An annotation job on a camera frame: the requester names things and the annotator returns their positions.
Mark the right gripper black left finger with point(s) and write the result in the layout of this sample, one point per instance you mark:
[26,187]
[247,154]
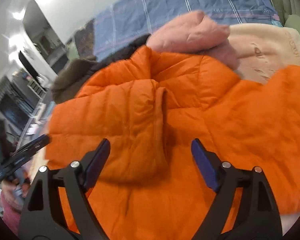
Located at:
[43,217]

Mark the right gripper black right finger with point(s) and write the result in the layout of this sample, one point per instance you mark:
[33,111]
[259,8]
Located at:
[258,215]

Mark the orange puffer jacket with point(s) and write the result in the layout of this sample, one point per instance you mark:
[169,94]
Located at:
[150,107]

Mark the person's left hand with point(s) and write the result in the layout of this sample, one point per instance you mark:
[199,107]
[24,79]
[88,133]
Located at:
[8,192]

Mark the white shelf unit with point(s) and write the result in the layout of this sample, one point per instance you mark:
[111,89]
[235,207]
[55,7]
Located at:
[24,84]

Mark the olive brown fleece garment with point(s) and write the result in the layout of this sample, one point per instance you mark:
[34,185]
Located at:
[71,78]

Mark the dark patterned pillow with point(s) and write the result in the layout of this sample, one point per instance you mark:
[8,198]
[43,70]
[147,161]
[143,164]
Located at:
[84,40]

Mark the cream pink fleece blanket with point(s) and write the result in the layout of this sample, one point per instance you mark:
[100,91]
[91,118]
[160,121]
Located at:
[264,49]

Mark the black jacket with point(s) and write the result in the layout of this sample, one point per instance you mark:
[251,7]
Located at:
[122,54]

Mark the pink folded quilted garment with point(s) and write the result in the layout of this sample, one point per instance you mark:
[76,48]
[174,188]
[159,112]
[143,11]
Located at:
[195,33]

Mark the blue plaid duvet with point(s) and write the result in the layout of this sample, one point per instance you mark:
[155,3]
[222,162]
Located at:
[126,20]

